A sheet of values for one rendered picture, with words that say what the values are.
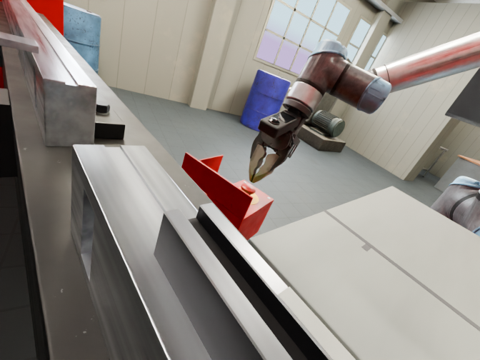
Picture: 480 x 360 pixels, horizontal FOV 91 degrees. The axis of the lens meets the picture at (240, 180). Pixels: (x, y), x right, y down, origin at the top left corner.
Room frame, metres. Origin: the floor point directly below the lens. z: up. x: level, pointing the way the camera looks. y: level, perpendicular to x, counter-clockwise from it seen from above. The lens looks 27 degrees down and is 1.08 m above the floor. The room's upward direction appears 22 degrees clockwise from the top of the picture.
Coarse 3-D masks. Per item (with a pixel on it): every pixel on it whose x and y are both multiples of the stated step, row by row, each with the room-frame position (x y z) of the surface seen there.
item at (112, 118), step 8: (96, 96) 0.46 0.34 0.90; (112, 112) 0.41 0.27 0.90; (96, 120) 0.35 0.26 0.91; (104, 120) 0.36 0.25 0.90; (112, 120) 0.38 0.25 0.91; (120, 120) 0.39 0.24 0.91; (96, 128) 0.35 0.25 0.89; (104, 128) 0.36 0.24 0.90; (112, 128) 0.36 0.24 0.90; (120, 128) 0.37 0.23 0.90; (96, 136) 0.35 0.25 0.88; (104, 136) 0.36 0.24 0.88; (112, 136) 0.37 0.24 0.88; (120, 136) 0.38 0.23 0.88
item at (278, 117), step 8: (280, 112) 0.56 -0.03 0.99; (288, 112) 0.58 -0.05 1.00; (264, 120) 0.49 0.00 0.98; (272, 120) 0.49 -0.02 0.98; (280, 120) 0.52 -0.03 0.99; (288, 120) 0.53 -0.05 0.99; (296, 120) 0.55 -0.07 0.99; (264, 128) 0.49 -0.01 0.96; (272, 128) 0.48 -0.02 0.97; (280, 128) 0.48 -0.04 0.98; (288, 128) 0.52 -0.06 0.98; (272, 136) 0.48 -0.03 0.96
